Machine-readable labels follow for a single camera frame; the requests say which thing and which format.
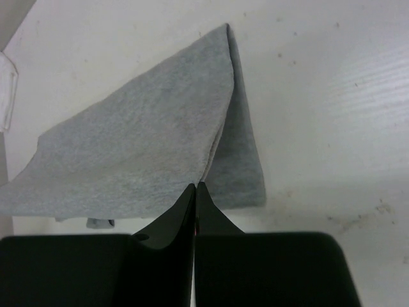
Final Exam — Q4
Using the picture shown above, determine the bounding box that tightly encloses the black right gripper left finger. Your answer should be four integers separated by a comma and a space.
1, 184, 196, 306

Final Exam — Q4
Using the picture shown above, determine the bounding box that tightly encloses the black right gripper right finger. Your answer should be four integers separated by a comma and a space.
194, 182, 361, 306

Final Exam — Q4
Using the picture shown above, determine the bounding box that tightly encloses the grey tank top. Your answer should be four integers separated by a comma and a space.
1, 24, 266, 227

